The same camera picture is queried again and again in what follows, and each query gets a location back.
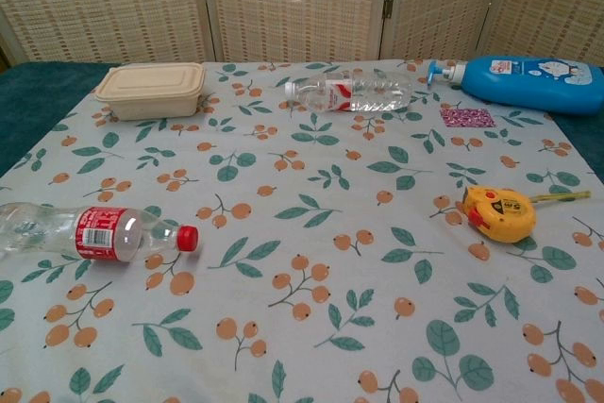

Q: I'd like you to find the yellow tape measure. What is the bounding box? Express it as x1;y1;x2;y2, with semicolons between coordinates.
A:
461;185;593;244

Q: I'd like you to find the clear bottle with white cap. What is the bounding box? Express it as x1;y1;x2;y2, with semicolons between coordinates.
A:
284;67;414;114

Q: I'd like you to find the purple patterned patch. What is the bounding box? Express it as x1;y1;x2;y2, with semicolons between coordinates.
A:
439;107;494;130

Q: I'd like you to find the beige lidded food box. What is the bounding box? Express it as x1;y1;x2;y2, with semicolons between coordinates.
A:
93;61;208;122

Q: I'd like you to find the clear bottle with red cap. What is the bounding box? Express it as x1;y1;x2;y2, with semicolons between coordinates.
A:
0;202;200;265

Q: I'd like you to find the blue pump lotion bottle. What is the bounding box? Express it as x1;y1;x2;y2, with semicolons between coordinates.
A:
427;54;604;116

